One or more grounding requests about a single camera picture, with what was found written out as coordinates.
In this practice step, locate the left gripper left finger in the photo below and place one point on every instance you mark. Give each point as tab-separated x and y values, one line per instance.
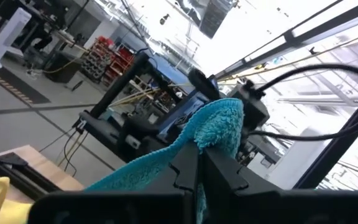
120	208

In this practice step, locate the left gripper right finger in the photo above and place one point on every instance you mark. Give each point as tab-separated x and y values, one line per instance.
259	208

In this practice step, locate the teal microfiber towel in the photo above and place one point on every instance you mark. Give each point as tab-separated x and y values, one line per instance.
216	124

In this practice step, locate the computer monitor blue screen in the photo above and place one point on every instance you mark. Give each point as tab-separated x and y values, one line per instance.
172	73

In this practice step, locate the overhead LED light bar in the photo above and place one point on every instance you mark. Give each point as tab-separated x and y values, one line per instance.
322	27

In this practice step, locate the red storage bin rack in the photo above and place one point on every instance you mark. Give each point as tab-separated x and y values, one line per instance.
110	59

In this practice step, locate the black storage box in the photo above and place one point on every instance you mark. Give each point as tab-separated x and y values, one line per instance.
61	70

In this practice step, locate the black striped floor mat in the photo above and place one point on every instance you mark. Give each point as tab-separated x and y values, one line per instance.
11	84

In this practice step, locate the black frame upright post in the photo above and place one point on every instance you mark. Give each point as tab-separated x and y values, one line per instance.
337	146

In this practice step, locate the black aluminium table frame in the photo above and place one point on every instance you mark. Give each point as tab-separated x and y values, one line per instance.
20	179

